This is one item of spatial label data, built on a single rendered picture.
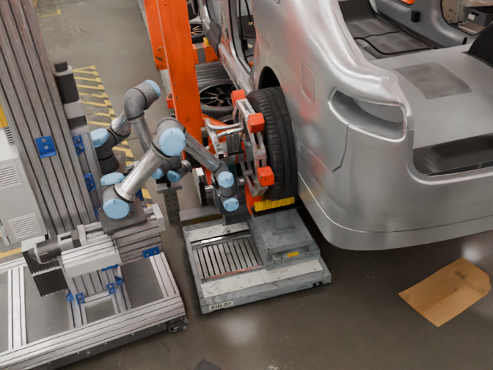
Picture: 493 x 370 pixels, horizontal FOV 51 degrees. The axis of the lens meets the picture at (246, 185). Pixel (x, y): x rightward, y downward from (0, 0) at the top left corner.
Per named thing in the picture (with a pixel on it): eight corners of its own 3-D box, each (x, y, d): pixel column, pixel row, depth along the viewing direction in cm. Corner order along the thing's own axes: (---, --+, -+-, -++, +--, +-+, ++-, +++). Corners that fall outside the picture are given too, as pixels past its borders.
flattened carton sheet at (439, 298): (499, 286, 312) (500, 281, 310) (437, 328, 289) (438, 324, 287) (458, 259, 333) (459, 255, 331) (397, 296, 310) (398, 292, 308)
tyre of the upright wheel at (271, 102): (318, 122, 261) (279, 64, 309) (274, 131, 257) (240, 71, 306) (312, 216, 304) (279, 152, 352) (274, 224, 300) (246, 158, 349)
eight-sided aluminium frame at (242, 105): (270, 211, 296) (265, 127, 265) (259, 213, 295) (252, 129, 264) (246, 164, 340) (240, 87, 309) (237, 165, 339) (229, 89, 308)
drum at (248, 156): (259, 164, 301) (257, 142, 293) (224, 170, 297) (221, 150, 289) (252, 152, 312) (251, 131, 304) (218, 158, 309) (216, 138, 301)
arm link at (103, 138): (87, 156, 295) (81, 135, 288) (103, 145, 305) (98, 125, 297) (103, 160, 290) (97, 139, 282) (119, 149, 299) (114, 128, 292)
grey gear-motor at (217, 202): (277, 221, 366) (275, 180, 347) (220, 234, 359) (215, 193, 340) (270, 207, 381) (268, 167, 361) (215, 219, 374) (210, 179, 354)
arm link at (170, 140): (118, 208, 254) (187, 127, 240) (119, 226, 242) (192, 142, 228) (97, 197, 248) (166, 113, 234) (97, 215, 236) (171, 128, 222)
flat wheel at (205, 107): (177, 118, 472) (173, 95, 458) (235, 96, 503) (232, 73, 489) (218, 144, 427) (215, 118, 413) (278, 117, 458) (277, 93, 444)
